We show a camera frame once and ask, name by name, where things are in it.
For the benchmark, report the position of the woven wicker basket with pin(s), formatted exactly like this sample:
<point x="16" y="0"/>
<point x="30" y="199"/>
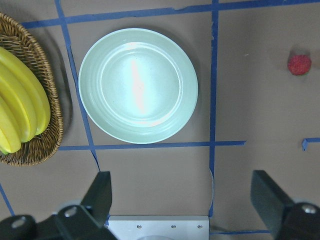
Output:
<point x="16" y="39"/>

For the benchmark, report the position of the yellow banana bunch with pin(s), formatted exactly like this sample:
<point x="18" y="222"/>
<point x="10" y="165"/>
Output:
<point x="24" y="106"/>

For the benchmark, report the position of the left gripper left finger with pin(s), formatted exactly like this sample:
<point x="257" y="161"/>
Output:
<point x="83" y="221"/>

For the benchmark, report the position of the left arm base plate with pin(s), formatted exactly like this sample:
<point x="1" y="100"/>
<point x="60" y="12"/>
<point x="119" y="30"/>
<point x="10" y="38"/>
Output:
<point x="166" y="227"/>

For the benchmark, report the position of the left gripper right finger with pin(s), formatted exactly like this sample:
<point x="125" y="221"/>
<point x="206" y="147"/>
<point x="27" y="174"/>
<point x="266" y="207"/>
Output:
<point x="283" y="217"/>

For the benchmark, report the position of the strawberry one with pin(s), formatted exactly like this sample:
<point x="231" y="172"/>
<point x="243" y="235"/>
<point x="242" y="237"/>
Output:
<point x="299" y="65"/>

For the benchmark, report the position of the light green plate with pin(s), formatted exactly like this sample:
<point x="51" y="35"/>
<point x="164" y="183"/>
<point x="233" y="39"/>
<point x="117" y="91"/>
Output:
<point x="138" y="86"/>

